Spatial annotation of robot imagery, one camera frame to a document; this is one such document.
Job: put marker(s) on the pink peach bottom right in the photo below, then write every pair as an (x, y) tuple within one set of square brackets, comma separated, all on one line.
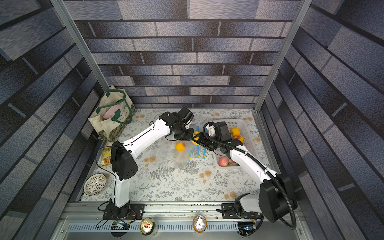
[(223, 162)]

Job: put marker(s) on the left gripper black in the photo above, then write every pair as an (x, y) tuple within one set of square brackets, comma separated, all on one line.
[(189, 138)]

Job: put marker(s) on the white round strainer bowl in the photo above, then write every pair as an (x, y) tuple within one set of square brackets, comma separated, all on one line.
[(94, 184)]

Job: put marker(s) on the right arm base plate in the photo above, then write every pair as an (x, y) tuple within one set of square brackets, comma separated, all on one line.
[(229, 212)]

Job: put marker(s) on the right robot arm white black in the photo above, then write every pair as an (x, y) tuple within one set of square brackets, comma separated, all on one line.
[(276, 199)]

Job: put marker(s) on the canvas tote bag green handles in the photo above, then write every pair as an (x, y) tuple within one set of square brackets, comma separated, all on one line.
[(114, 112)]

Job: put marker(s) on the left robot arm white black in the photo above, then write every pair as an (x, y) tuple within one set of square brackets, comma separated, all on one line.
[(124, 155)]

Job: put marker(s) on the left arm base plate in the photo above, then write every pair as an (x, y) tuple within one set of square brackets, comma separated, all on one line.
[(127, 212)]

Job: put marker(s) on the yellow snack packet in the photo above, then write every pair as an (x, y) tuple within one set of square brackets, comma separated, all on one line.
[(106, 157)]

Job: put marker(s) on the yellow peach red blush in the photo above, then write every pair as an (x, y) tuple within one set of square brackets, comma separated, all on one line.
[(240, 138)]

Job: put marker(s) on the clear zip-top bag blue zipper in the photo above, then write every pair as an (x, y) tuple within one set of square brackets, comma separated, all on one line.
[(180, 152)]

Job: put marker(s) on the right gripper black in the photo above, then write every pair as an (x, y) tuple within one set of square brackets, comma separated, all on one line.
[(202, 141)]

